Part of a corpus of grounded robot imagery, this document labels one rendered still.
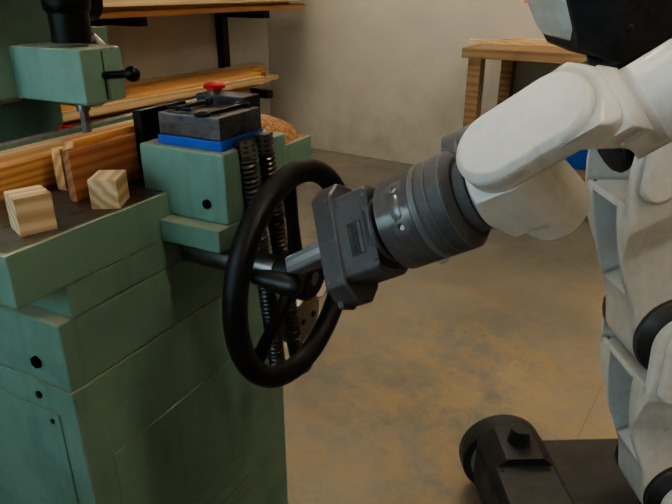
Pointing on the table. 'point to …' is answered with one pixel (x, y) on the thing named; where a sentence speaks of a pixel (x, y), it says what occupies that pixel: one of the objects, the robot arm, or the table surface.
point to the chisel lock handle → (123, 74)
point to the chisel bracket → (67, 73)
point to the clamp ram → (149, 124)
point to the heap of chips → (279, 127)
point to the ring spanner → (220, 109)
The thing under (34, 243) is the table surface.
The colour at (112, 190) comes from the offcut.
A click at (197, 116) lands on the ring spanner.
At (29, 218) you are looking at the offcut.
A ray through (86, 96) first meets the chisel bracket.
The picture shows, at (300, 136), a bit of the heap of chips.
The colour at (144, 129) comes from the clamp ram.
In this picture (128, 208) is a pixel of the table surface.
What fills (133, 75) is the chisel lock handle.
